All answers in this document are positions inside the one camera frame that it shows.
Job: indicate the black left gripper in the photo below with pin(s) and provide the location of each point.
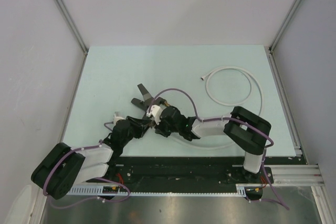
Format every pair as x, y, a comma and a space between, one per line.
141, 125

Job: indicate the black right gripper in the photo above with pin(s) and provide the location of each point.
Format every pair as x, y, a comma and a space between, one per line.
159, 128

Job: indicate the dark grey faucet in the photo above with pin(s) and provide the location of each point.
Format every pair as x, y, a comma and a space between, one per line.
147, 99

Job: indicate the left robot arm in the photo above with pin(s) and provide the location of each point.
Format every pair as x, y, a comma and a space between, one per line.
66, 166

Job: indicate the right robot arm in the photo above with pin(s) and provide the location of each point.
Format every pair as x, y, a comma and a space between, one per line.
249, 131

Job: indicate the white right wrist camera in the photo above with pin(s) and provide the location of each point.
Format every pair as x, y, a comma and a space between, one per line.
154, 113

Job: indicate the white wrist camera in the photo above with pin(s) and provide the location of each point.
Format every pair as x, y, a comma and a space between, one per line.
154, 113
117, 116

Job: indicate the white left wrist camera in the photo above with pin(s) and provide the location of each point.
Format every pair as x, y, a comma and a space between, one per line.
117, 116

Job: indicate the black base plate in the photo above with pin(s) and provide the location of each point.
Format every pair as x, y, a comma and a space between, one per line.
183, 174

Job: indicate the white slotted cable duct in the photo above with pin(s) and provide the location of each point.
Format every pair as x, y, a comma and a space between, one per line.
114, 190

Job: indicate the right aluminium corner post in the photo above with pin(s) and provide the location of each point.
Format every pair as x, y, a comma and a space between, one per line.
285, 24

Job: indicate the aluminium corner post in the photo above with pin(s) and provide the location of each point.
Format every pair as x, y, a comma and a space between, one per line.
71, 25
285, 24

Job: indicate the aluminium frame rail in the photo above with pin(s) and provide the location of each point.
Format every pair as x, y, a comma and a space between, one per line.
297, 175

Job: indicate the left aluminium corner post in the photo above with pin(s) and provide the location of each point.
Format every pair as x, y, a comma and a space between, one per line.
71, 25

